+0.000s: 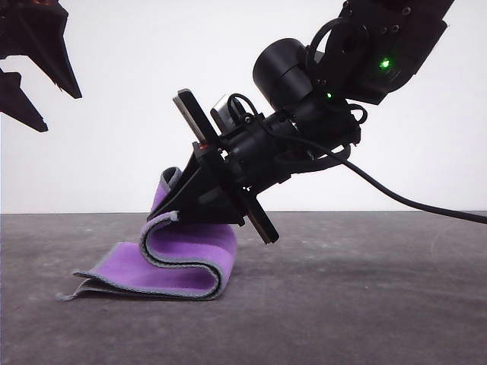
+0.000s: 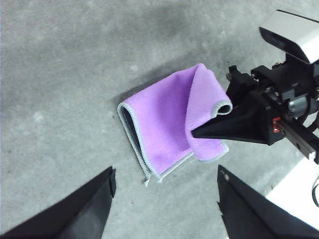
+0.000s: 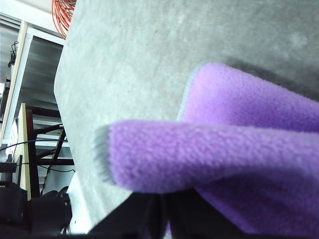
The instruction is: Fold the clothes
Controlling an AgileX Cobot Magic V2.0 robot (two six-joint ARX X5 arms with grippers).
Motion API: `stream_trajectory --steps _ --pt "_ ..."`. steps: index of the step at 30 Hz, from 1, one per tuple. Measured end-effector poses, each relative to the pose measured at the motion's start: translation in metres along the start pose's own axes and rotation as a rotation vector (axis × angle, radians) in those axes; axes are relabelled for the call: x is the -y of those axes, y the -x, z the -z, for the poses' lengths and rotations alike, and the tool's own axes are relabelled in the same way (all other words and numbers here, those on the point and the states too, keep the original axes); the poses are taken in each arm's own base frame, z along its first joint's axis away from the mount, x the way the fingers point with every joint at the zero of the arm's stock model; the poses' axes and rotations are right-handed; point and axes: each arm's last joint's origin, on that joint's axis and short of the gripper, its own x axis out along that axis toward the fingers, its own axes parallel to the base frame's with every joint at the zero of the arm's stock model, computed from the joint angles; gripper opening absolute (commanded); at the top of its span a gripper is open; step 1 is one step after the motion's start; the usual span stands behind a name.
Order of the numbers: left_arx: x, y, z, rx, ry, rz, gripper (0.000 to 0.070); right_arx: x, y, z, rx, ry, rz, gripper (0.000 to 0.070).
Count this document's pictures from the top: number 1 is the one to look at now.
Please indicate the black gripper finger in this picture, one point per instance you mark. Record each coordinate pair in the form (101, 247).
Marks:
(190, 167)
(42, 42)
(217, 201)
(19, 102)

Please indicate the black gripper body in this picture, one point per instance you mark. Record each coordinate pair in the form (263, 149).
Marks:
(274, 152)

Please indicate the purple towel with grey hem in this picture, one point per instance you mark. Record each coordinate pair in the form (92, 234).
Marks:
(182, 262)

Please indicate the grey table cloth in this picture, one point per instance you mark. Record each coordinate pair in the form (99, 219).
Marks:
(380, 311)

